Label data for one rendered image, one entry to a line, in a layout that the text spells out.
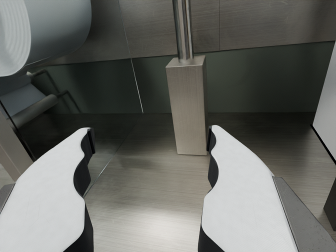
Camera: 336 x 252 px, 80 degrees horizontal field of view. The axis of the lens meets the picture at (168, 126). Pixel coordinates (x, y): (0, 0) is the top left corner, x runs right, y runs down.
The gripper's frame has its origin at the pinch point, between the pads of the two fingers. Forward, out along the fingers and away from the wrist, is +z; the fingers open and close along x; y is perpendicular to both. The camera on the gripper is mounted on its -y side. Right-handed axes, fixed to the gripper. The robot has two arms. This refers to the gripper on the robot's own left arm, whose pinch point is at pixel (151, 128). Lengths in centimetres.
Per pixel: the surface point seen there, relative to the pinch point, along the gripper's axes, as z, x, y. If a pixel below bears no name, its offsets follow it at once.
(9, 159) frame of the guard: 16.4, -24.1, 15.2
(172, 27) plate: 65, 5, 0
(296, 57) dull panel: 55, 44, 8
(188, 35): 40.0, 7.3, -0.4
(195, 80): 36.8, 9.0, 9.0
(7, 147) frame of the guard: 17.0, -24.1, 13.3
